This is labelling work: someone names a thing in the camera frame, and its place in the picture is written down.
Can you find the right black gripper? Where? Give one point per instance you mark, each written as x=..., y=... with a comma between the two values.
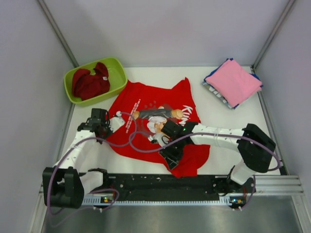
x=173, y=159

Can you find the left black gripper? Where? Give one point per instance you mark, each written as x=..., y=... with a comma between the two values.
x=110, y=132

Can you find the bright red t-shirt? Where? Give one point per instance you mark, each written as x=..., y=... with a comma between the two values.
x=147, y=108

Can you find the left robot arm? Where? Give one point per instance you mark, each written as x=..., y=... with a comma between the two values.
x=64, y=185

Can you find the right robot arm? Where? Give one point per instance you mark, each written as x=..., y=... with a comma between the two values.
x=255, y=147

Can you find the dark red t-shirt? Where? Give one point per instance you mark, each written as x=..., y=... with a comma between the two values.
x=86, y=85

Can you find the green plastic basin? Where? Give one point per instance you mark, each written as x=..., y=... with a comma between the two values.
x=117, y=79

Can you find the patterned folded t-shirt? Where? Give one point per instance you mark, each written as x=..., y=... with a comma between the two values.
x=216, y=93

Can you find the pink folded t-shirt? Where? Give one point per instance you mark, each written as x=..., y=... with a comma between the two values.
x=234, y=83

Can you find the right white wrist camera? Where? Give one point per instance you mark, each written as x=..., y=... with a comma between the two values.
x=157, y=139

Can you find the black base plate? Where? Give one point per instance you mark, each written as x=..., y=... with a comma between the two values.
x=155, y=187

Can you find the grey slotted cable duct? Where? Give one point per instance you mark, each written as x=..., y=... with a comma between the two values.
x=96, y=200

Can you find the aluminium frame rail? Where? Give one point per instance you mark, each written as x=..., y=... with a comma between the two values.
x=267, y=185

